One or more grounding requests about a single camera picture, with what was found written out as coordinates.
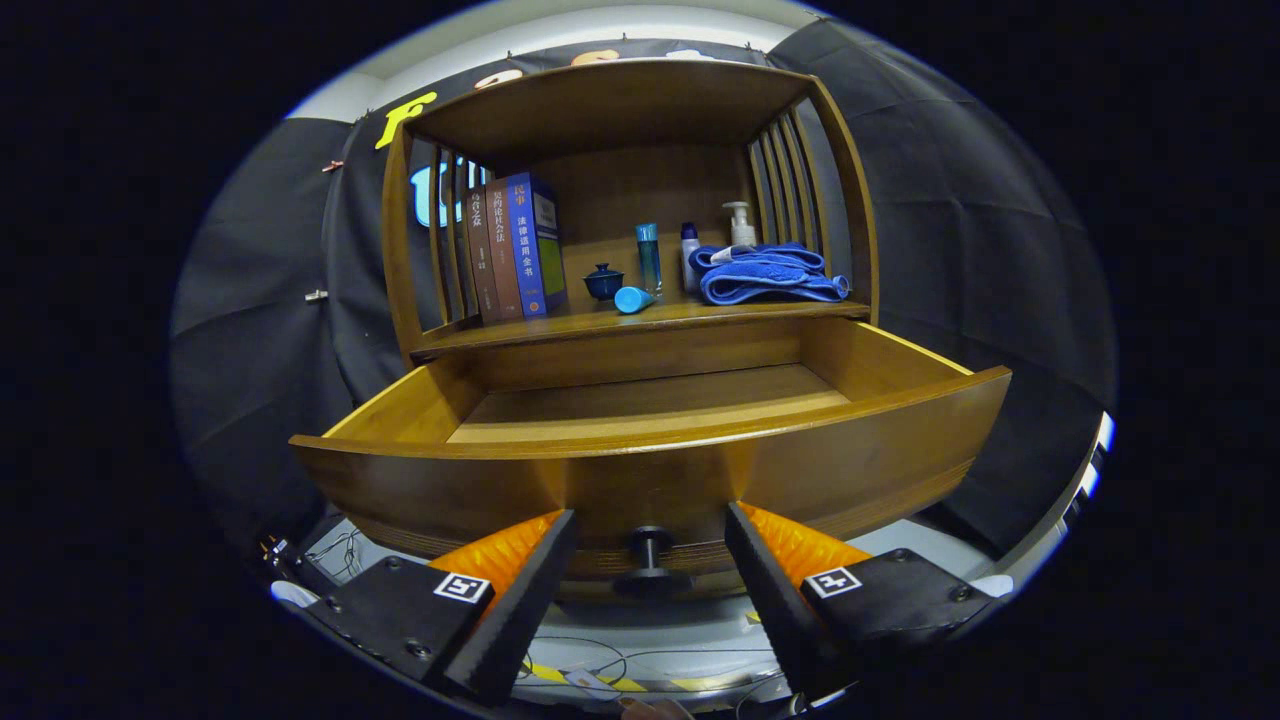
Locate dark brown book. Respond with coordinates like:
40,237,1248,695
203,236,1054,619
465,185,501,324

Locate blue towel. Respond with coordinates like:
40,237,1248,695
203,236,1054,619
688,241,852,306

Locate wooden drawer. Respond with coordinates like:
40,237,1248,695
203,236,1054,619
290,318,1013,603

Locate wooden countertop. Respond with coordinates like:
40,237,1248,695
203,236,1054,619
410,288,871,361

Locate teal glass bottle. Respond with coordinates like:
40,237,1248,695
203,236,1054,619
636,223,663,294

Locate thin floor cables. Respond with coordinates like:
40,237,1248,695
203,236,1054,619
515,635,791,717

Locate wooden cabinet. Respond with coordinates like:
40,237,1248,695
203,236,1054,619
380,58,881,366

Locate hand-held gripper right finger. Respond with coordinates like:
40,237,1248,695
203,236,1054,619
725,500,1001,701

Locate reddish brown book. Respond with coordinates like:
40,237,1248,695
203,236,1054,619
485,180,525,321

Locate black backdrop cloth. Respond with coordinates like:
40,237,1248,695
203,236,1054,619
170,20,1116,561

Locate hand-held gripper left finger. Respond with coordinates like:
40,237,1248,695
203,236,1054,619
290,508,579,706

